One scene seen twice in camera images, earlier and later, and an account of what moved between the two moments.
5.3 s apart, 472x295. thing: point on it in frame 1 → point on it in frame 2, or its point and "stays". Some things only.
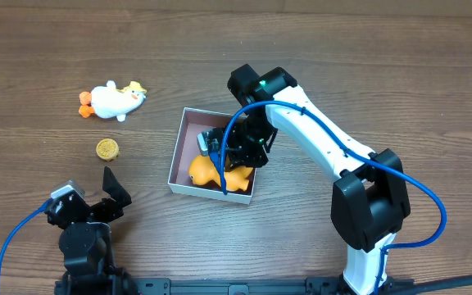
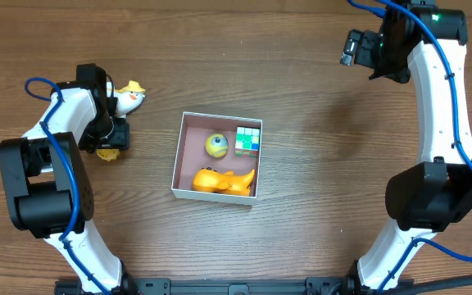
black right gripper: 243,155 → 389,73
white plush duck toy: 112,100 stays
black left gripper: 95,209 → 118,135
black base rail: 218,286 stays
